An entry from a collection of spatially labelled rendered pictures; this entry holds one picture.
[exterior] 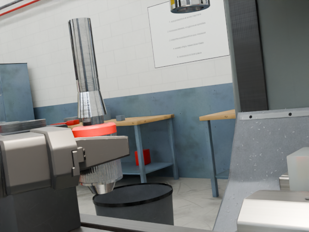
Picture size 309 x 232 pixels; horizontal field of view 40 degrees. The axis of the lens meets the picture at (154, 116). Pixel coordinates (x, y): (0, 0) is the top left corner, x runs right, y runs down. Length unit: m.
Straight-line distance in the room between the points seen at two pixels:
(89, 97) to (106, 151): 0.06
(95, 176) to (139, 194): 2.34
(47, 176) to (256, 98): 0.57
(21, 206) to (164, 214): 1.75
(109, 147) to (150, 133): 5.71
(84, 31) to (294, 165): 0.25
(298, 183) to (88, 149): 0.21
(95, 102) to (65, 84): 6.95
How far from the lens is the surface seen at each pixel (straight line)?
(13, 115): 7.75
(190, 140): 5.73
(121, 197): 2.77
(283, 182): 0.51
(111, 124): 0.45
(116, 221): 0.80
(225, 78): 5.36
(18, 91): 7.85
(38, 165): 0.41
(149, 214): 2.36
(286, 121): 0.86
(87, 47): 0.45
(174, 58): 5.78
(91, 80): 0.45
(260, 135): 0.87
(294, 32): 0.86
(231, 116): 4.41
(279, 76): 0.87
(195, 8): 0.54
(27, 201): 0.74
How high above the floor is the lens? 1.19
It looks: 3 degrees down
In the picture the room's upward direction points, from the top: 7 degrees counter-clockwise
